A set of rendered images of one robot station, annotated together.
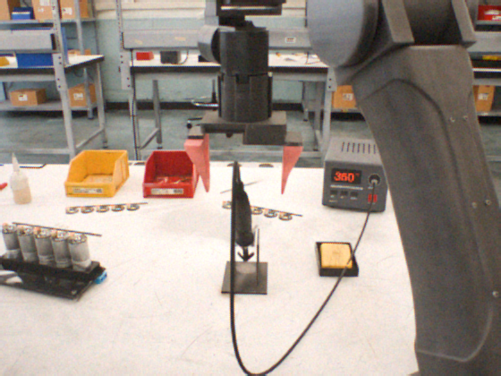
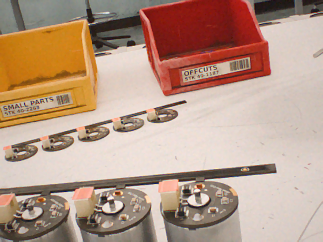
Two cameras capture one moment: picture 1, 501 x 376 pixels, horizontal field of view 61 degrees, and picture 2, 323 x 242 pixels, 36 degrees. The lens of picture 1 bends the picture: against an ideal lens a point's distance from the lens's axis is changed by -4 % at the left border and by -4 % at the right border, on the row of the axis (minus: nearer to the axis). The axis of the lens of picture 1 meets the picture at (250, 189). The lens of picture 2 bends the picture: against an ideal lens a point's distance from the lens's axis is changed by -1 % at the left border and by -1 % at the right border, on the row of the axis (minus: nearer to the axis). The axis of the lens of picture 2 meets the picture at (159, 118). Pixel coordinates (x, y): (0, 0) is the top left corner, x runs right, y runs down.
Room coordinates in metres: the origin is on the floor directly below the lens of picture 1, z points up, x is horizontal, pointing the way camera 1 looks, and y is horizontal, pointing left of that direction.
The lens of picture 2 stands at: (0.38, 0.25, 0.90)
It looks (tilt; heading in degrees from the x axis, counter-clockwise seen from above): 22 degrees down; 356
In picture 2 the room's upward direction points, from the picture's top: 10 degrees counter-clockwise
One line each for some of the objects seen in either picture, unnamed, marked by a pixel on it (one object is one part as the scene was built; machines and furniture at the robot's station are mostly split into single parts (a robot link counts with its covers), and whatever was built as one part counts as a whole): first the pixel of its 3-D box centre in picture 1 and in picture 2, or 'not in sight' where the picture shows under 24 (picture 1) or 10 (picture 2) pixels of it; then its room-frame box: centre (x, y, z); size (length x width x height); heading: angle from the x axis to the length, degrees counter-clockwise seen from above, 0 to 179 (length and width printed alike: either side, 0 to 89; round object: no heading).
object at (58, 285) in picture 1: (42, 275); not in sight; (0.50, 0.29, 0.76); 0.16 x 0.07 x 0.01; 76
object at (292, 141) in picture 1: (272, 158); not in sight; (0.53, -0.03, 0.92); 0.07 x 0.07 x 0.09; 87
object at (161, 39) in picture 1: (226, 40); not in sight; (2.81, 0.14, 0.90); 1.30 x 0.06 x 0.12; 87
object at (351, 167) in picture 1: (356, 173); not in sight; (0.79, -0.20, 0.80); 0.15 x 0.12 x 0.10; 166
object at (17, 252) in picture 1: (13, 243); not in sight; (0.54, 0.34, 0.79); 0.02 x 0.02 x 0.05
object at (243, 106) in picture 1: (244, 102); not in sight; (0.53, 0.01, 0.99); 0.10 x 0.07 x 0.07; 87
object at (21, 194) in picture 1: (18, 177); not in sight; (0.77, 0.44, 0.80); 0.03 x 0.03 x 0.10
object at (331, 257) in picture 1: (335, 258); not in sight; (0.55, -0.12, 0.76); 0.07 x 0.05 x 0.02; 178
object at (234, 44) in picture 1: (242, 50); not in sight; (0.54, 0.01, 1.05); 0.07 x 0.06 x 0.07; 23
